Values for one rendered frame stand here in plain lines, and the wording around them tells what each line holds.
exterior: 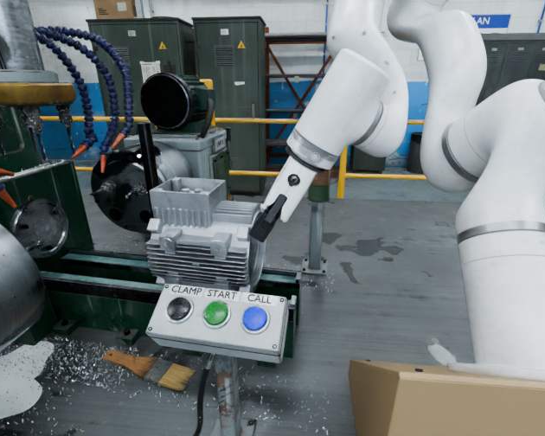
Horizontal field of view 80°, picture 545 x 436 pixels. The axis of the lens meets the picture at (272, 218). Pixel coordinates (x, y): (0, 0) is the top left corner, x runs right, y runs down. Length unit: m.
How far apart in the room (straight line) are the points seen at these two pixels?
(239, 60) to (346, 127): 3.36
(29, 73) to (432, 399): 0.80
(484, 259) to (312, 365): 0.39
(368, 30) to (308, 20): 5.12
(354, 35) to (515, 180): 0.32
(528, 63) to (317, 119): 5.49
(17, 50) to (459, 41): 0.80
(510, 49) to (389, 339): 5.32
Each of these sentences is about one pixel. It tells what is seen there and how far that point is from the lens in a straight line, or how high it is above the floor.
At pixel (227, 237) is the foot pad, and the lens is 0.59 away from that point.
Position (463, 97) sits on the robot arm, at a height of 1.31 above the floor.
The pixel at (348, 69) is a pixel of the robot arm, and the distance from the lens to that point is 0.48.
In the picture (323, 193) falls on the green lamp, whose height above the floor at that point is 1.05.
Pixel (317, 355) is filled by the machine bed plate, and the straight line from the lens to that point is 0.75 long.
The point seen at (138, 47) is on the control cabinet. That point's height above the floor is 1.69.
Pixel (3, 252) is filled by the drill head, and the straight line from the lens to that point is 0.62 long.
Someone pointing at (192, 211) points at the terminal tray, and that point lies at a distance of 0.63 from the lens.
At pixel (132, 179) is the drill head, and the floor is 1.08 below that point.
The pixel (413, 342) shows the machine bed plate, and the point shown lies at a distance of 0.83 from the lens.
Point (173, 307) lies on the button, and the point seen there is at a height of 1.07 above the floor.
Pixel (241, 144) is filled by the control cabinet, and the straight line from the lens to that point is 3.86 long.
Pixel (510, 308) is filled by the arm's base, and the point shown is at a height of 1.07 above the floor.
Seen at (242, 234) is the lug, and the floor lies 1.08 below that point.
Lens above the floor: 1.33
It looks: 23 degrees down
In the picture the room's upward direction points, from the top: straight up
